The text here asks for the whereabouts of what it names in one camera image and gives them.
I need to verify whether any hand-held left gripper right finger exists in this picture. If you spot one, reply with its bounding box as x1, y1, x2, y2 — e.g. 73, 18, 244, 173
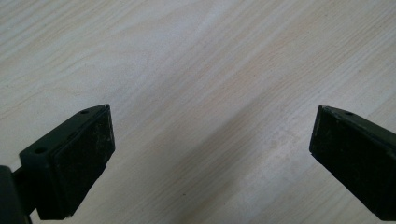
308, 105, 396, 222

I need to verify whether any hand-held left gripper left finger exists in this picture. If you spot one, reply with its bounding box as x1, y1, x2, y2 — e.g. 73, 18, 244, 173
12, 104, 116, 221

